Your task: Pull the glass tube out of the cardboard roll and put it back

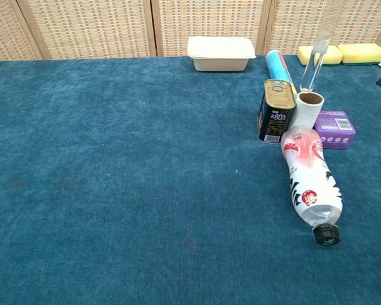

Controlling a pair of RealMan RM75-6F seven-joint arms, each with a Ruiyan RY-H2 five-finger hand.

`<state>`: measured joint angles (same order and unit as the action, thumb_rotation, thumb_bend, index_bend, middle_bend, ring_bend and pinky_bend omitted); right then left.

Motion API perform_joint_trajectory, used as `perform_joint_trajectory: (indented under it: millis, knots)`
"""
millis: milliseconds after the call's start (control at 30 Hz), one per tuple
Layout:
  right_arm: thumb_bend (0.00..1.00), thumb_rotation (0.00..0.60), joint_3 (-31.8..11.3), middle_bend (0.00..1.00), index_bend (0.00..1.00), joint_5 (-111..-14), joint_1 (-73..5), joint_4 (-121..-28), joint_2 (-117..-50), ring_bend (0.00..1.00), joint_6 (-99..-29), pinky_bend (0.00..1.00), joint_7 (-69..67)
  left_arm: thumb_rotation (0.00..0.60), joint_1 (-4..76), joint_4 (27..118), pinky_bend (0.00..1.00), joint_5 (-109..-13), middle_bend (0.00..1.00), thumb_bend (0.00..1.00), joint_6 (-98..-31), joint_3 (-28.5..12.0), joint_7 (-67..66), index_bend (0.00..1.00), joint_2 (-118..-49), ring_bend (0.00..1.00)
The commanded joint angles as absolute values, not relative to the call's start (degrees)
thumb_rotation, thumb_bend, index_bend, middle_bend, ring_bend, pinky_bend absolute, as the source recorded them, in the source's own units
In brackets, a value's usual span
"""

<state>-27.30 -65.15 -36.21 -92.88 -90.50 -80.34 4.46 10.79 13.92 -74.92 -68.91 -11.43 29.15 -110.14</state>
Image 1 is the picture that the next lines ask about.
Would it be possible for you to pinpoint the blue cylindrical canister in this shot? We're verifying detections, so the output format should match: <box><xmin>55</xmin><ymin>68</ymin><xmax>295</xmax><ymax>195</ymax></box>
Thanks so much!
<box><xmin>265</xmin><ymin>50</ymin><xmax>297</xmax><ymax>93</ymax></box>

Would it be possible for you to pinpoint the blue velvet tablecloth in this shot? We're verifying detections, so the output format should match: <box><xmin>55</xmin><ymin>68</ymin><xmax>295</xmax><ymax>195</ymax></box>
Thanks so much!
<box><xmin>0</xmin><ymin>54</ymin><xmax>381</xmax><ymax>305</ymax></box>

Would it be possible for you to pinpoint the woven rattan folding screen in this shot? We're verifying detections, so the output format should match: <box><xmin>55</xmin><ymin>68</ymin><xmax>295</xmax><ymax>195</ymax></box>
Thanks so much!
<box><xmin>0</xmin><ymin>0</ymin><xmax>381</xmax><ymax>61</ymax></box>

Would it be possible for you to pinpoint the white paper roll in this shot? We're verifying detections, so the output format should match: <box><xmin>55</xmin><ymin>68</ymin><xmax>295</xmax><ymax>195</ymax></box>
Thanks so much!
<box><xmin>290</xmin><ymin>91</ymin><xmax>324</xmax><ymax>130</ymax></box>

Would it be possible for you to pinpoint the clear glass test tube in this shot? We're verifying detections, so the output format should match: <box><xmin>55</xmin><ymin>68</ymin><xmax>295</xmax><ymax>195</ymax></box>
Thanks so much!
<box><xmin>299</xmin><ymin>18</ymin><xmax>336</xmax><ymax>93</ymax></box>

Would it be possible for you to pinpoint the beige lidded food container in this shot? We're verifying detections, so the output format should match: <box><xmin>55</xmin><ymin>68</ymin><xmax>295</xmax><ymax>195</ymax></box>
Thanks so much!
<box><xmin>187</xmin><ymin>36</ymin><xmax>257</xmax><ymax>72</ymax></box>

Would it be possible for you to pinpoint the yellow sponge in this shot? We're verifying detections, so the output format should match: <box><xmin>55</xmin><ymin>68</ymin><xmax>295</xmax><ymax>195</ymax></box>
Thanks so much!
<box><xmin>297</xmin><ymin>44</ymin><xmax>344</xmax><ymax>67</ymax></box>
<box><xmin>337</xmin><ymin>43</ymin><xmax>381</xmax><ymax>66</ymax></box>

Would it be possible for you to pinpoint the plastic bottle with white label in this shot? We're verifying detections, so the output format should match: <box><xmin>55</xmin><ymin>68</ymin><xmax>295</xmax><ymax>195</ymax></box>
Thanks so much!
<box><xmin>280</xmin><ymin>125</ymin><xmax>344</xmax><ymax>247</ymax></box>

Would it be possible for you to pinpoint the purple cardboard box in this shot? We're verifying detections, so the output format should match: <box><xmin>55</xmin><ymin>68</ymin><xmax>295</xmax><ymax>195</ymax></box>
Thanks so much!
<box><xmin>311</xmin><ymin>109</ymin><xmax>357</xmax><ymax>150</ymax></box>

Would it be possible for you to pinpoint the black and gold tin can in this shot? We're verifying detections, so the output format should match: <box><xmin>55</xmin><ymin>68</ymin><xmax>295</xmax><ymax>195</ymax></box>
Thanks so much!
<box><xmin>257</xmin><ymin>78</ymin><xmax>298</xmax><ymax>146</ymax></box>

